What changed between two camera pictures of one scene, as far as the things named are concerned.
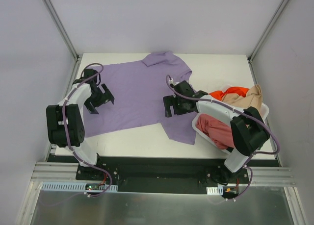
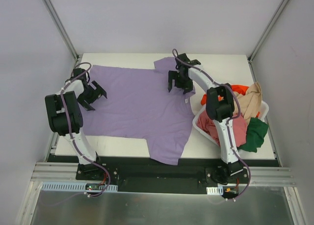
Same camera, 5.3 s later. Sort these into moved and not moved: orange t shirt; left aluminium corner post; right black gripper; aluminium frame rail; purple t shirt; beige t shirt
Moved: purple t shirt; right black gripper
Not moved: aluminium frame rail; orange t shirt; left aluminium corner post; beige t shirt
